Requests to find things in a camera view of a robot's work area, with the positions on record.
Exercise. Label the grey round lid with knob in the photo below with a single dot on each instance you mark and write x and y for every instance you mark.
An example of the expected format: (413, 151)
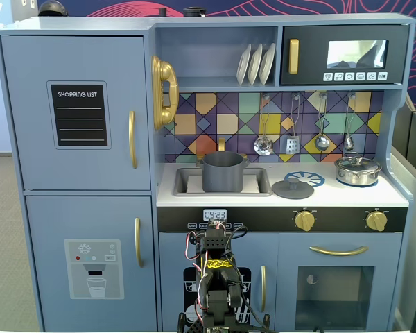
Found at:
(293, 190)

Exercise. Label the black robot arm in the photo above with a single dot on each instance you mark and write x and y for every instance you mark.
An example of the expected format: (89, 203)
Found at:
(216, 295)

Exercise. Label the shiny steel pot lid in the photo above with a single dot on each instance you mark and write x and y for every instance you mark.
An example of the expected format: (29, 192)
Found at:
(357, 163)

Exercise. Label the grey plastic pot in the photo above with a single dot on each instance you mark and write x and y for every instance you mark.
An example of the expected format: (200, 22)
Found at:
(222, 173)

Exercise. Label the gold toy faucet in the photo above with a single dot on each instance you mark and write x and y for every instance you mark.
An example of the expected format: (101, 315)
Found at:
(222, 144)

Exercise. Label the grey toy sink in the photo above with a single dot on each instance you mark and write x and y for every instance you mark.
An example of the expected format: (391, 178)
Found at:
(180, 182)

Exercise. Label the digital clock display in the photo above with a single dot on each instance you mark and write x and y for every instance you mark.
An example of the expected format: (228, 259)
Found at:
(215, 214)

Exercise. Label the colourful tile backsplash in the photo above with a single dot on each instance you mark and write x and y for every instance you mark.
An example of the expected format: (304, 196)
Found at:
(229, 118)

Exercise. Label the steel skimmer spoon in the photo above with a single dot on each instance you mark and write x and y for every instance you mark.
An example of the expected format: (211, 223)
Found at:
(263, 145)

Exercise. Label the black stove control panel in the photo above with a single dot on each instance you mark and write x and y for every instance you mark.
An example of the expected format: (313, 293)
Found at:
(270, 218)

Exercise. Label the steel slotted spatula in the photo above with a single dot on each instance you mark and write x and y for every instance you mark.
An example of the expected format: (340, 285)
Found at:
(292, 145)

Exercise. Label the gold toy telephone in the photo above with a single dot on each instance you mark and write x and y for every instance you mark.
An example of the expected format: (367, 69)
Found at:
(164, 73)

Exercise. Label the white toy plate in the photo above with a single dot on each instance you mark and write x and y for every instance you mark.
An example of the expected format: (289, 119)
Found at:
(267, 64)
(243, 66)
(254, 66)

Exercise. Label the gold stove knob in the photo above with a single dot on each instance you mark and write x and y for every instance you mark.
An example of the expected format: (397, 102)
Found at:
(376, 221)
(305, 221)

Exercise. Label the black dishwasher sticker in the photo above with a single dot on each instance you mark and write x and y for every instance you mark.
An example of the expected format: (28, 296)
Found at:
(190, 277)

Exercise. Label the steel ladle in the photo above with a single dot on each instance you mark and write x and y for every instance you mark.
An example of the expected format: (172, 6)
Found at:
(321, 143)

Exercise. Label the blue dishwasher door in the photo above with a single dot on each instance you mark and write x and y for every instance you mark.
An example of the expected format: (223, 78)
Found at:
(170, 277)

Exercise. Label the black shopping list board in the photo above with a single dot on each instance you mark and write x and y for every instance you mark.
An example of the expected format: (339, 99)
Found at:
(79, 118)

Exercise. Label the silver toy whisk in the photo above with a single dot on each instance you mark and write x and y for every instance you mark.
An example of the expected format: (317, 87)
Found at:
(348, 142)

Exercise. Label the blue oven door with window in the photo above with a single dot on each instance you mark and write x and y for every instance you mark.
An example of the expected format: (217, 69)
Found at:
(287, 295)

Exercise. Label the grey water dispenser sticker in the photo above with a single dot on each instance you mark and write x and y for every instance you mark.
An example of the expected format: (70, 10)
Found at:
(93, 270)

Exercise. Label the black microwave door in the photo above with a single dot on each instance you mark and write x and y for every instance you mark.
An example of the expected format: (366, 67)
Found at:
(312, 52)

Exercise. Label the black round object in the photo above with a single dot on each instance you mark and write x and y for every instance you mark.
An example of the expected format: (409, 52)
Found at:
(194, 12)

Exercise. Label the small black cylinder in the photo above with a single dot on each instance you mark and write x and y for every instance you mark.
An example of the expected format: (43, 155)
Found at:
(162, 12)

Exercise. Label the robot controller board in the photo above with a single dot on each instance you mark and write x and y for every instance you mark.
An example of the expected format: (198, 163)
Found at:
(216, 329)

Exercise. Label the blue freezer door with dispenser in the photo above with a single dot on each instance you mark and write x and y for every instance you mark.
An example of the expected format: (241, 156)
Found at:
(55, 222)

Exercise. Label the blue toy kitchen unit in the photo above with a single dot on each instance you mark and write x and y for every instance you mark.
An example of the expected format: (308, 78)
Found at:
(90, 26)

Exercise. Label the large blue fridge door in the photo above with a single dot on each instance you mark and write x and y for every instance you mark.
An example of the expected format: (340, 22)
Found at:
(27, 104)

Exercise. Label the black helmet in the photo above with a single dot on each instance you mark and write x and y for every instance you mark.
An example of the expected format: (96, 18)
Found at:
(52, 8)

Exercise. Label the small wrist camera board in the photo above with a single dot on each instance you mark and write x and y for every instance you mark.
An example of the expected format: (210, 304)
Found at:
(217, 223)

